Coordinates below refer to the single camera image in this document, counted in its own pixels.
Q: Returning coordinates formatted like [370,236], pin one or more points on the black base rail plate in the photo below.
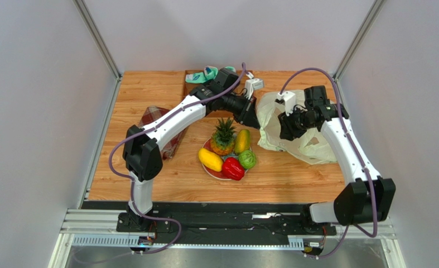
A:
[249,224]

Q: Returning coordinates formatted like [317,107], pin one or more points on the aluminium frame post right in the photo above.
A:
[359,37]

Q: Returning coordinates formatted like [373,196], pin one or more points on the wooden compartment tray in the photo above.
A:
[226,85]

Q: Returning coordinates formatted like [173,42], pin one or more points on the red fake bell pepper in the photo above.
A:
[232,169]

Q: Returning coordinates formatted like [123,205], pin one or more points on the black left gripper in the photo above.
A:
[247,115]

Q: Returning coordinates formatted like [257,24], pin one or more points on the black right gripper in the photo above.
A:
[286,125]

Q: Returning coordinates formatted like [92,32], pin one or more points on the teal white sock left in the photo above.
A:
[208,73]

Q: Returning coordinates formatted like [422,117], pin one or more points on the translucent white plastic bag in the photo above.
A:
[311,148]

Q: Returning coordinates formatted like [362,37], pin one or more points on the teal white sock right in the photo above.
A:
[231,68]

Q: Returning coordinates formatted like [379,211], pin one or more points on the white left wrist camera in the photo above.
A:
[252,84]

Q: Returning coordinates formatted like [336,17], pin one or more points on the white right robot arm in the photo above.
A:
[367,196]

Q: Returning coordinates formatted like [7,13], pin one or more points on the yellow fake bell pepper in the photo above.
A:
[210,160]

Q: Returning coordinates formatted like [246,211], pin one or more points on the red and teal plate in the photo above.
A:
[215,174]

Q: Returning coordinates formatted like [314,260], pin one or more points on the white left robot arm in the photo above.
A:
[143,146]

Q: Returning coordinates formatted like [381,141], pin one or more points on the yellow fake mango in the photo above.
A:
[242,141]

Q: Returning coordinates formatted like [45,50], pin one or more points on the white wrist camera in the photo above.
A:
[288,99]
[252,84]

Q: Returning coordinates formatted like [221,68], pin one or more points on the aluminium frame post left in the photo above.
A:
[97,37]

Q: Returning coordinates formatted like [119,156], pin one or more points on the fake pineapple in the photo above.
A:
[222,140]

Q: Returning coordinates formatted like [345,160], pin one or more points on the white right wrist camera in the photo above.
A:
[288,99]

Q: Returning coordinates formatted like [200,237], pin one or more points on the aluminium frame post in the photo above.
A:
[97,37]
[359,37]

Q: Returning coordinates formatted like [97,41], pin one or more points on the teal white sock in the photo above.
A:
[231,68]
[208,73]

